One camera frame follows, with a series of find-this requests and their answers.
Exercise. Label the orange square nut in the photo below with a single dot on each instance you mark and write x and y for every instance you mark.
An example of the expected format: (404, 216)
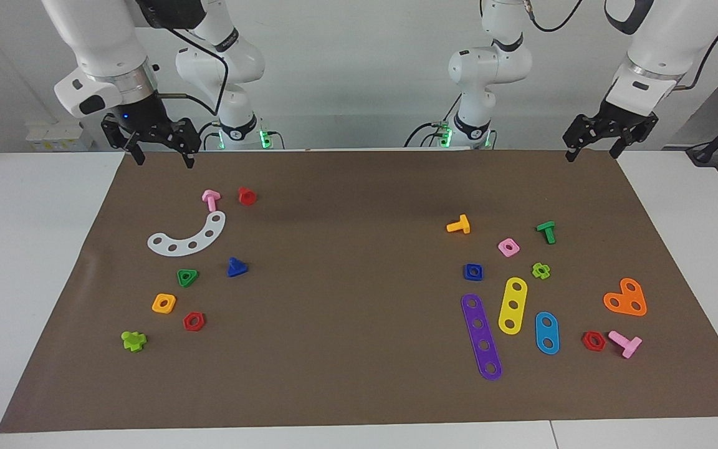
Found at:
(156, 305)

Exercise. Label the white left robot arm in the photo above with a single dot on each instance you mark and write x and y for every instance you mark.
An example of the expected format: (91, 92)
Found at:
(487, 65)

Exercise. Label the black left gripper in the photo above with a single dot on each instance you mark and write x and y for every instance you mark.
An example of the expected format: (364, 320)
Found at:
(621, 120)

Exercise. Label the white curved hole strip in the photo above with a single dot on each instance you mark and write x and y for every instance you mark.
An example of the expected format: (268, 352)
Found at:
(182, 246)

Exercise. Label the blue square nut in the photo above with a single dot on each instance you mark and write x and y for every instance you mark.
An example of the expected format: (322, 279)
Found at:
(467, 274)

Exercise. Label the pink square nut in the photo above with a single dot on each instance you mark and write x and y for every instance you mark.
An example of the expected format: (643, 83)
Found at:
(502, 249)

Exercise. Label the pink plastic bolt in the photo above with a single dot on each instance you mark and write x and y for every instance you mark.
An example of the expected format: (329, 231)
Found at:
(630, 346)
(210, 198)

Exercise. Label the orange corner bracket plate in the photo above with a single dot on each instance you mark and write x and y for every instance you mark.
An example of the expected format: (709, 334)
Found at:
(626, 296)

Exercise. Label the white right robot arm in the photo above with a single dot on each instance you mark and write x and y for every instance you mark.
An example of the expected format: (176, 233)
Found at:
(97, 37)

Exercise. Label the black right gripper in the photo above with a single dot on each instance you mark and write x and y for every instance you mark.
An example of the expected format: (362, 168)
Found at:
(146, 118)

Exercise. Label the blue triangle-head bolt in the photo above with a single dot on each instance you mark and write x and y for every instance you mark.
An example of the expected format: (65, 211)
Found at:
(237, 269)

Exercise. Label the brown table mat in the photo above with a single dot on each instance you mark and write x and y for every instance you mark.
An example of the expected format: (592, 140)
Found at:
(359, 312)

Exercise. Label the yellow-orange plastic bolt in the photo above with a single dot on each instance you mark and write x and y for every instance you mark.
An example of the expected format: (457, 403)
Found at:
(462, 226)

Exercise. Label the purple four-hole strip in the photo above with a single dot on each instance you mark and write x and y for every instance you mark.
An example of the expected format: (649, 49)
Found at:
(481, 335)

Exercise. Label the blue two-hole strip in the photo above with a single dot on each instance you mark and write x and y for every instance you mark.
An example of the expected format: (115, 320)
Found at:
(546, 333)

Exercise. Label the yellow three-hole strip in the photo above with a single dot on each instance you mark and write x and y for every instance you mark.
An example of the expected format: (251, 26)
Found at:
(515, 297)

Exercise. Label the white power strip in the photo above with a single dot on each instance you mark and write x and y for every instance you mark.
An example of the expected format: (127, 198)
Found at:
(60, 140)

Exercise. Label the green triangle nut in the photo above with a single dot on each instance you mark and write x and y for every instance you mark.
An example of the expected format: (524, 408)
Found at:
(179, 272)

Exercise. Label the red hex nut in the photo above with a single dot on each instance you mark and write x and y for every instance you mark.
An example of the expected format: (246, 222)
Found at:
(187, 322)
(585, 342)

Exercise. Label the red plastic bolt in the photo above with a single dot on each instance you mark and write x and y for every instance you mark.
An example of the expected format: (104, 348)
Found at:
(247, 198)

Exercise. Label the lime cross-shaped nut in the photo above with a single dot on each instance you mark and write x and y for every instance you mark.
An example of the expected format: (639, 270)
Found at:
(536, 272)

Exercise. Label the green plastic bolt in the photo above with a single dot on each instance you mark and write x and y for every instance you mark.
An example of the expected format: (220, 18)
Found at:
(547, 232)

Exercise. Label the lime cross-head bolt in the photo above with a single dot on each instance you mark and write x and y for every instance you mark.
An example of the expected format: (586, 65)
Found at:
(131, 341)

